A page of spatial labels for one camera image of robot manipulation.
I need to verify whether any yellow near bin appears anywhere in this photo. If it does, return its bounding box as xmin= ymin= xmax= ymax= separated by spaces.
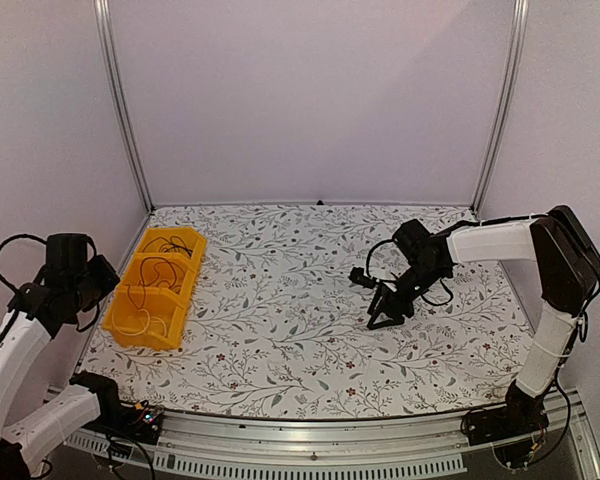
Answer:
xmin=102 ymin=293 xmax=190 ymax=351

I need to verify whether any yellow bin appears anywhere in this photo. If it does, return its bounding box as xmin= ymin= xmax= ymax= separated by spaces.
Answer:
xmin=135 ymin=227 xmax=207 ymax=271
xmin=102 ymin=293 xmax=190 ymax=351
xmin=115 ymin=254 xmax=199 ymax=308

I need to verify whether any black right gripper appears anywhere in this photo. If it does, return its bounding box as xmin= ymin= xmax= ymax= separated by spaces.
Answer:
xmin=367 ymin=261 xmax=448 ymax=330

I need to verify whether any front aluminium rail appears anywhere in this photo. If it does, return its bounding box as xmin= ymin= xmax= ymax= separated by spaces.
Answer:
xmin=50 ymin=390 xmax=600 ymax=479

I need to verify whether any right aluminium frame post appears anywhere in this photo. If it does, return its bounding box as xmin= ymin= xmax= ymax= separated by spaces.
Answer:
xmin=471 ymin=0 xmax=529 ymax=215

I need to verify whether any floral patterned table mat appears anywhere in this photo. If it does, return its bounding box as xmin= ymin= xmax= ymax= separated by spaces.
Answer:
xmin=82 ymin=205 xmax=533 ymax=419

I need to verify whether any white thin cable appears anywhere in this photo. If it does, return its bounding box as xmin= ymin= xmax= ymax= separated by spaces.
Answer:
xmin=110 ymin=307 xmax=171 ymax=340

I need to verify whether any yellow middle bin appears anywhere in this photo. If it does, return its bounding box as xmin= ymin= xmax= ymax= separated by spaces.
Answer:
xmin=115 ymin=254 xmax=199 ymax=308

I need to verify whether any aluminium frame post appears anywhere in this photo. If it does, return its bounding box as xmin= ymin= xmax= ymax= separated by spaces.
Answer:
xmin=471 ymin=0 xmax=529 ymax=215
xmin=93 ymin=0 xmax=155 ymax=214

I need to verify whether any yellow far bin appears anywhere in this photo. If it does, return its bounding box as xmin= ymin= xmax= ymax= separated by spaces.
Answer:
xmin=135 ymin=227 xmax=207 ymax=271

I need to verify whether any red thin cable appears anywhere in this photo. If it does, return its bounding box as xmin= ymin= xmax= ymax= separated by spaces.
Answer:
xmin=129 ymin=255 xmax=189 ymax=311

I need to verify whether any black thin cable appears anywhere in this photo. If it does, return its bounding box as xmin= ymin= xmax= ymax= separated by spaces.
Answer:
xmin=144 ymin=235 xmax=194 ymax=259

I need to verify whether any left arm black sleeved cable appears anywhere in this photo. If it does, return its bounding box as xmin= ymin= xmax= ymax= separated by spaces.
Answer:
xmin=0 ymin=234 xmax=49 ymax=296

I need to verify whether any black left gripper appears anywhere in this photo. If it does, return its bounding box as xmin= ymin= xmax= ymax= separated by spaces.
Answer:
xmin=69 ymin=254 xmax=121 ymax=312

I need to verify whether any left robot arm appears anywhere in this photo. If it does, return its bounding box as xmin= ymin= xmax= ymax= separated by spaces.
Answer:
xmin=0 ymin=233 xmax=129 ymax=479

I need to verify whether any left aluminium frame post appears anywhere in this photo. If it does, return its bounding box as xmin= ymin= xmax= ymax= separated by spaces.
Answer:
xmin=93 ymin=0 xmax=155 ymax=214

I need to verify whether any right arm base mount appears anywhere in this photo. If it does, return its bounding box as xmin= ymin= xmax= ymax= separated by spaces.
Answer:
xmin=460 ymin=406 xmax=549 ymax=471

